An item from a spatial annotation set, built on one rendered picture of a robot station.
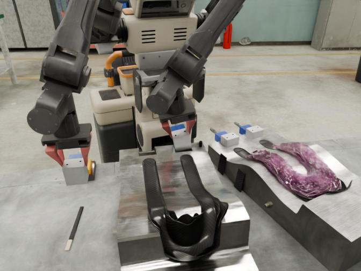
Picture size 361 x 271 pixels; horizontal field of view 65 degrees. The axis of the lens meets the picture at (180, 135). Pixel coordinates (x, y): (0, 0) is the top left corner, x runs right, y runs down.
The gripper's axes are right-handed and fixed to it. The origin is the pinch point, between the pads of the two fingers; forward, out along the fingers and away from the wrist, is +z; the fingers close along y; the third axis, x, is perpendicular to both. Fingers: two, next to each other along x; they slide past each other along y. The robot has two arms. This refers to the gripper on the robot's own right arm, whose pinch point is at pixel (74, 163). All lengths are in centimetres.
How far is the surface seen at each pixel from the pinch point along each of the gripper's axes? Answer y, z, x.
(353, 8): 433, 36, 445
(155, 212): 18.0, 2.9, -16.5
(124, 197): 11.3, 6.2, -7.2
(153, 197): 18.3, 6.5, -8.2
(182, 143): 28.6, 3.9, 9.9
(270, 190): 47.7, 7.1, -10.3
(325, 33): 390, 80, 449
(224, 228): 31.0, 2.2, -23.6
